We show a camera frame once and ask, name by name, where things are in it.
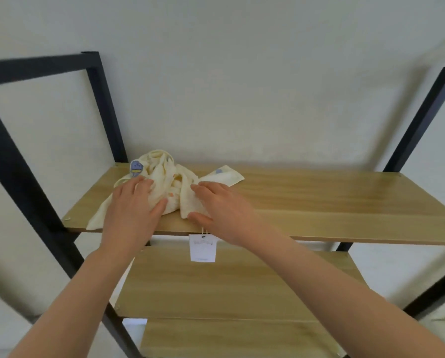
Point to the person's right forearm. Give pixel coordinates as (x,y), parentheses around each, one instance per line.
(338,294)

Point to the person's left hand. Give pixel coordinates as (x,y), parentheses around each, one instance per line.
(127,216)

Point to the person's right thumb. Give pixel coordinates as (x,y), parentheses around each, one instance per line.
(200,219)

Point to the cream printed cloth garment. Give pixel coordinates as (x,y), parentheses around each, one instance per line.
(172,182)

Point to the person's left forearm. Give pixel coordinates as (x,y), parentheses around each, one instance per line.
(77,305)

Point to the person's right hand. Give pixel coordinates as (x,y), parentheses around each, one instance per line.
(226,216)

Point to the black metal shelf frame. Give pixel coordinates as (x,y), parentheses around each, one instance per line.
(6,164)

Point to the white paper hang tag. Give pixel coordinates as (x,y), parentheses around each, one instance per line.
(203,249)

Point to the person's left thumb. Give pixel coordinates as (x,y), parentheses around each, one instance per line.
(158,211)

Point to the light wooden shelf board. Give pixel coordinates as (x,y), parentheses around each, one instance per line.
(226,287)
(319,205)
(226,339)

